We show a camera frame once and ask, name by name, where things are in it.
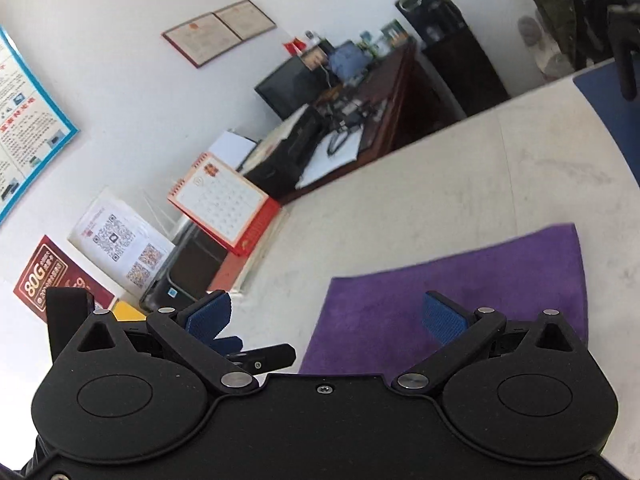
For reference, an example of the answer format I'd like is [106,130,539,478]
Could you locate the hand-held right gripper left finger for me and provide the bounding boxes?
[70,290,261,395]

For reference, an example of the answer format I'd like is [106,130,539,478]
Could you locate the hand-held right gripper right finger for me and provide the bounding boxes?
[392,291,588,395]

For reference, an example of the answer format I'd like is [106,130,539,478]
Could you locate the purple towel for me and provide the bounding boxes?
[298,223,589,376]

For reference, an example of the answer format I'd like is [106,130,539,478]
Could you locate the red book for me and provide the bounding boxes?
[205,205,291,296]

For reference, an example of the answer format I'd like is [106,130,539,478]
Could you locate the black case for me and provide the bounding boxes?
[139,225,232,313]

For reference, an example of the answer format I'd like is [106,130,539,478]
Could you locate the yellow board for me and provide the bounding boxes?
[111,300,148,322]

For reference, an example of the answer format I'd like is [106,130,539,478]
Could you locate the white code sign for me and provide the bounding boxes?
[67,186,177,302]

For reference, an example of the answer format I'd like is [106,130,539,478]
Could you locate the red desk calendar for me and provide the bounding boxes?
[167,152,282,257]

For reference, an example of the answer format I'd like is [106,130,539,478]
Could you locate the black printer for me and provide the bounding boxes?
[242,105,328,201]

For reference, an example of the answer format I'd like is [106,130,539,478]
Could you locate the white paper sheet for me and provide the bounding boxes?
[295,127,362,190]

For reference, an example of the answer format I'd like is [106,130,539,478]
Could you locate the dark wooden desk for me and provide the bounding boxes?
[295,40,468,191]

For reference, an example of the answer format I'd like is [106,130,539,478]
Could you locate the black monitor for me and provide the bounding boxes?
[254,54,328,122]

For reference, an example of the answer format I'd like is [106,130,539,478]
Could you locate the black water dispenser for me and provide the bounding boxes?
[395,0,512,118]

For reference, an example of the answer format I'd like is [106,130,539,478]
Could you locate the blue table mat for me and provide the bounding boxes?
[572,59,640,188]

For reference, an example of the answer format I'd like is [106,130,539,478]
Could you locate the framed certificate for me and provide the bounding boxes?
[161,12,240,68]
[215,0,278,42]

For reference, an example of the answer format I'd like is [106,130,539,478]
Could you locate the blue bag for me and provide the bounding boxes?
[330,40,375,80]

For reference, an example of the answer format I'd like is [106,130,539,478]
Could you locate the grey plush slipper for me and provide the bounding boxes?
[517,15,548,48]
[534,40,576,80]

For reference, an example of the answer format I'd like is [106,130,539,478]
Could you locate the small tea box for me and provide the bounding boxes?
[381,20,408,43]

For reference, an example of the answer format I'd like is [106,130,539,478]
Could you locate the red wall poster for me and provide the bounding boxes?
[12,234,117,312]

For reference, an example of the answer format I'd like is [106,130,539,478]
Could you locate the blue wall poster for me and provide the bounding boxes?
[0,25,81,227]

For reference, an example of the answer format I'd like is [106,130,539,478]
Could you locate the black cables with adapter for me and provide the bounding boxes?
[325,115,366,156]

